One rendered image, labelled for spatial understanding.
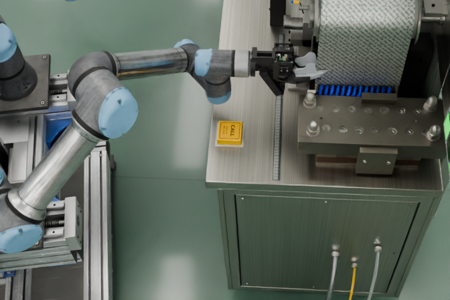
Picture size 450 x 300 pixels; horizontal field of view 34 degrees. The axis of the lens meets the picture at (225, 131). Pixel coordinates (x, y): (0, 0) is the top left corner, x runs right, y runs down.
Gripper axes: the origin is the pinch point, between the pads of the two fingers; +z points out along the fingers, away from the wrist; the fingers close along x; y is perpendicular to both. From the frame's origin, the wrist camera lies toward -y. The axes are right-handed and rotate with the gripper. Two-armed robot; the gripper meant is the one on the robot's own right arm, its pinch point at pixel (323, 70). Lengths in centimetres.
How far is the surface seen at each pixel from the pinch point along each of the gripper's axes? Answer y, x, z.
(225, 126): -16.5, -8.7, -27.3
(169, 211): -109, 10, -56
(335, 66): 2.3, -0.3, 3.1
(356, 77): -2.2, -0.2, 9.4
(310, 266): -75, -26, 1
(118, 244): -109, -5, -75
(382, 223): -40, -26, 20
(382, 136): -5.9, -17.2, 16.2
